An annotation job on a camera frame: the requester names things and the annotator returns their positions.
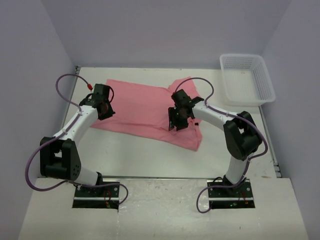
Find pink t shirt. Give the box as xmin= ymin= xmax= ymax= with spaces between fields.
xmin=92 ymin=79 xmax=202 ymax=151

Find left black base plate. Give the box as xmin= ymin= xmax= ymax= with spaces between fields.
xmin=72 ymin=184 xmax=120 ymax=210

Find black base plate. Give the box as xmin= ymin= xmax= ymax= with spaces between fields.
xmin=207 ymin=178 xmax=256 ymax=210
xmin=72 ymin=184 xmax=120 ymax=210

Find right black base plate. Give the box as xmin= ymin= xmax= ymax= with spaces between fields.
xmin=207 ymin=178 xmax=256 ymax=210

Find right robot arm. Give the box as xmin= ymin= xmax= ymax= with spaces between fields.
xmin=168 ymin=89 xmax=263 ymax=197

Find white plastic basket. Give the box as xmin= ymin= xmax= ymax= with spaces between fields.
xmin=219 ymin=53 xmax=276 ymax=107

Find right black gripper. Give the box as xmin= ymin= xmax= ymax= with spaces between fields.
xmin=169 ymin=106 xmax=190 ymax=131

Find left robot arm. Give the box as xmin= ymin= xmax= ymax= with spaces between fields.
xmin=40 ymin=84 xmax=115 ymax=197

